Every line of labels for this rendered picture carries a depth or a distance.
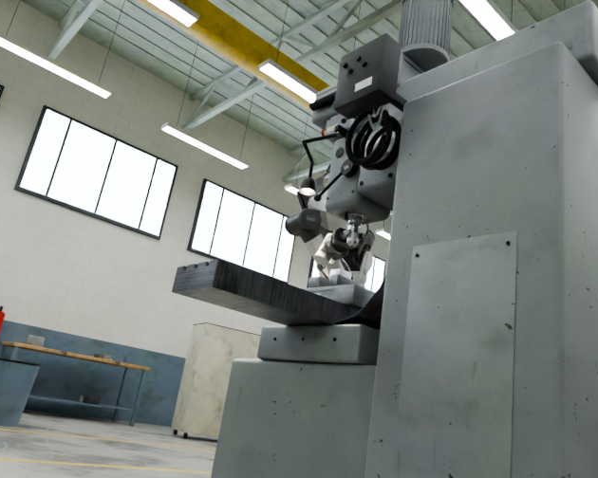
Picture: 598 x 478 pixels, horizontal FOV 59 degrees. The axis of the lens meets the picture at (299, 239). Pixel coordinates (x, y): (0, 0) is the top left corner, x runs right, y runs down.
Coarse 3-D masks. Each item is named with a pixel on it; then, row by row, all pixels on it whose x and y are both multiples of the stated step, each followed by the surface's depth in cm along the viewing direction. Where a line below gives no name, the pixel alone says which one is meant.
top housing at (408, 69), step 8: (400, 56) 195; (400, 64) 194; (408, 64) 197; (416, 64) 201; (400, 72) 193; (408, 72) 196; (416, 72) 200; (400, 80) 192; (328, 88) 222; (320, 96) 225; (312, 112) 226; (320, 112) 221; (328, 112) 217; (336, 112) 214; (312, 120) 224; (320, 120) 222; (320, 128) 228
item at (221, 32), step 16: (144, 0) 608; (192, 0) 632; (208, 16) 645; (224, 16) 661; (192, 32) 649; (208, 32) 644; (224, 32) 658; (240, 32) 675; (224, 48) 669; (240, 48) 672; (256, 48) 690; (272, 48) 709; (240, 64) 695; (256, 64) 690; (288, 64) 724; (272, 80) 716; (304, 80) 741; (320, 80) 763; (288, 96) 747
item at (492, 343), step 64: (512, 64) 142; (576, 64) 138; (448, 128) 151; (512, 128) 135; (576, 128) 132; (448, 192) 144; (512, 192) 129; (576, 192) 126; (448, 256) 137; (512, 256) 123; (576, 256) 121; (384, 320) 146; (448, 320) 131; (512, 320) 118; (576, 320) 116; (384, 384) 139; (448, 384) 125; (512, 384) 114; (576, 384) 111; (384, 448) 133; (448, 448) 120; (512, 448) 110; (576, 448) 107
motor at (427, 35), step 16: (416, 0) 203; (432, 0) 201; (448, 0) 204; (416, 16) 201; (432, 16) 199; (448, 16) 203; (400, 32) 207; (416, 32) 197; (432, 32) 196; (448, 32) 200; (416, 48) 195; (432, 48) 194; (448, 48) 200; (432, 64) 201
